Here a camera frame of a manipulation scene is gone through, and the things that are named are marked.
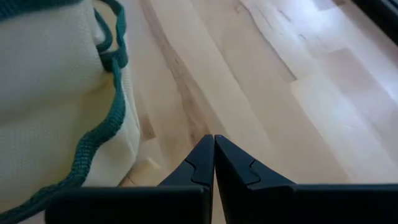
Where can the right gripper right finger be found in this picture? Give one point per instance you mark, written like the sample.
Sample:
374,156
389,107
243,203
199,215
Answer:
280,205

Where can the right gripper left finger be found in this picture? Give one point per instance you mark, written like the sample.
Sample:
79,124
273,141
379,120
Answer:
140,205

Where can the cream canvas green-trimmed gardening bag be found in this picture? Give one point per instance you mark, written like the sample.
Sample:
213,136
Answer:
46,77

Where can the black metal table frame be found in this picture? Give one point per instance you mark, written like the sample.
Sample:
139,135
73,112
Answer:
382,15

